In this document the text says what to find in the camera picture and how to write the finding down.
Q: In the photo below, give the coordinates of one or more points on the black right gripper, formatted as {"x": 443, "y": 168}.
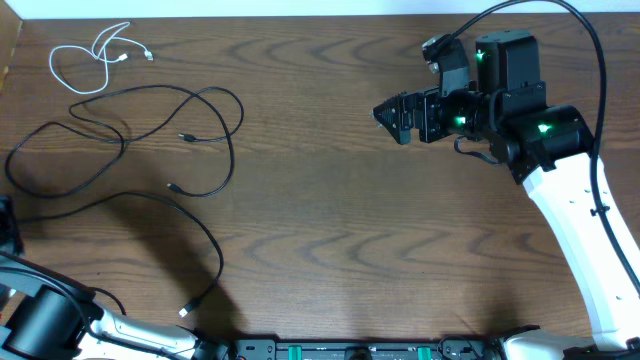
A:
{"x": 429, "y": 104}

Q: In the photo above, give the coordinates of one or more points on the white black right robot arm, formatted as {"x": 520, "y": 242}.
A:
{"x": 499, "y": 97}

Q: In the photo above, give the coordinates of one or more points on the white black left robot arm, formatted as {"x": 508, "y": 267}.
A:
{"x": 58, "y": 318}

